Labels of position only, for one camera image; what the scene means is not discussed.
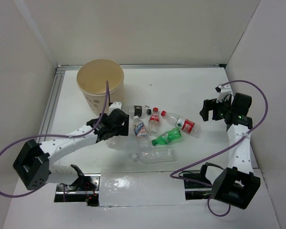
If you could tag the clear bottle blue orange label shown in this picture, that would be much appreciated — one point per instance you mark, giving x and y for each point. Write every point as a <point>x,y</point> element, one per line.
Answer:
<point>141,136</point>

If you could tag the large clear unlabelled bottle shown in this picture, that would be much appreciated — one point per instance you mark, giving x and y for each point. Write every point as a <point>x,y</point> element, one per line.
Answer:
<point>154,155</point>

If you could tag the beige plastic bin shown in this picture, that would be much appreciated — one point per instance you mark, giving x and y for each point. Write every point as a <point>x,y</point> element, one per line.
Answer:
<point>94,76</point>

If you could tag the clear bottle black label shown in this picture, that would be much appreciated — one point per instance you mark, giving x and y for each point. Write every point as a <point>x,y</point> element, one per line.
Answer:
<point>137,110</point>

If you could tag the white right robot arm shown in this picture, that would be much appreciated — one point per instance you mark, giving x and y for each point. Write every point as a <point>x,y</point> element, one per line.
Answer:
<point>235,185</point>

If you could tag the small clear bottle red label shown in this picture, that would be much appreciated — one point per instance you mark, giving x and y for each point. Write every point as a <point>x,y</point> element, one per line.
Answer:
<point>154,122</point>

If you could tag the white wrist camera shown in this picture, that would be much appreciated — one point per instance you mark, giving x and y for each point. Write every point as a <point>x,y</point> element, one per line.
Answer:
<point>115,105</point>
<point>223,92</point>

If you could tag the green plastic bottle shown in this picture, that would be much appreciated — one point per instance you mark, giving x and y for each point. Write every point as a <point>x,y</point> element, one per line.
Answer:
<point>167,137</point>

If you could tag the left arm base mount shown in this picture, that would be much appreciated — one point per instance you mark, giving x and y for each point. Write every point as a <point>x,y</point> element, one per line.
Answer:
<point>84,188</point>

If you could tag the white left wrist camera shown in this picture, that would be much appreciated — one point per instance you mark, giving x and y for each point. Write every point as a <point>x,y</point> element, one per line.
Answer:
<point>115,105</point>

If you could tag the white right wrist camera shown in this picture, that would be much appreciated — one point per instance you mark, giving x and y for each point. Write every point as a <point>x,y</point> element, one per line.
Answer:
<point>223,92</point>

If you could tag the large clear bottle red label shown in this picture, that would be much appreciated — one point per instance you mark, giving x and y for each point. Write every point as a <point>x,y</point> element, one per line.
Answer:
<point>182,123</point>

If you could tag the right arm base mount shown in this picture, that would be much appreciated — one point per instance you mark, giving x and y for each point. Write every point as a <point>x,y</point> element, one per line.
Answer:
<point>193,183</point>

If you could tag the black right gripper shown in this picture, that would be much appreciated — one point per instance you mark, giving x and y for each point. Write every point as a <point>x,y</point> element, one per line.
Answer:
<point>209,105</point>

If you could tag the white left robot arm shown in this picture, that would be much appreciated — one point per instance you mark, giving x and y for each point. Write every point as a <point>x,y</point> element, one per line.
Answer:
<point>35,164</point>

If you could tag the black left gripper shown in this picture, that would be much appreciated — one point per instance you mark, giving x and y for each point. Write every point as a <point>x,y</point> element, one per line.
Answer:
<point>123,130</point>

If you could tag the aluminium frame rail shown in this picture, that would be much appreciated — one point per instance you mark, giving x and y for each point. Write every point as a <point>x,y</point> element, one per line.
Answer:
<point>52,102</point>

